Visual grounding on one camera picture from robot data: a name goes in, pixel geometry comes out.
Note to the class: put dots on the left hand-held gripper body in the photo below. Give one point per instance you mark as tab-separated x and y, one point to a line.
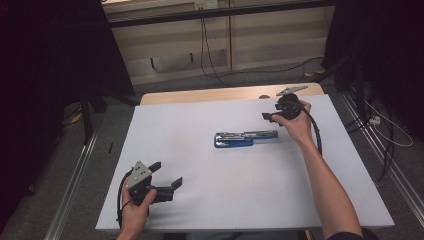
140	175

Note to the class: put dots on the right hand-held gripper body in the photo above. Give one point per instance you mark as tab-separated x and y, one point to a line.
288	105

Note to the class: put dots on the blue stapler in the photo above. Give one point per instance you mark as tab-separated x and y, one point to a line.
233	143

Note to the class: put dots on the person's right hand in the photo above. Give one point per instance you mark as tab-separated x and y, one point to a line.
298	128

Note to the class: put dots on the person's left hand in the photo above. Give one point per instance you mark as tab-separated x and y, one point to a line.
135	218

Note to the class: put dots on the dark round table grommet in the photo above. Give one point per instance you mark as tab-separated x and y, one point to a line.
264	97

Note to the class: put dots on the small black stick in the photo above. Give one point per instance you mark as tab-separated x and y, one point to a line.
110	147

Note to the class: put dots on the yellow floor tape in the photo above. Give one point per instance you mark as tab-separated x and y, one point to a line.
76	118
315	72

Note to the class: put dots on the white table cover sheet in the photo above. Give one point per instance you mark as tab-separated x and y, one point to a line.
216	200

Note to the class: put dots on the beige wooden cabinet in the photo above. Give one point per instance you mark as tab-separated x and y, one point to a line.
273	40

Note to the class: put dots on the black metal stand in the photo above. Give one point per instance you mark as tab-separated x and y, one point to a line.
87	116

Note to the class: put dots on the person's grey trousers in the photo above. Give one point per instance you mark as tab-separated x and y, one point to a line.
233	236

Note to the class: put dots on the black metal bar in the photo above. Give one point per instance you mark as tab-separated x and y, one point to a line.
216	12

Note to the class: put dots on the black curtain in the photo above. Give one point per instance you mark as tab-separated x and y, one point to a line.
393	50
40	66

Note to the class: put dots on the aluminium floor rail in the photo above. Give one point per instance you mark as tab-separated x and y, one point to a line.
400	181
71	190

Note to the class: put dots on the white wall socket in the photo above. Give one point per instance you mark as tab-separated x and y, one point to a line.
206	4

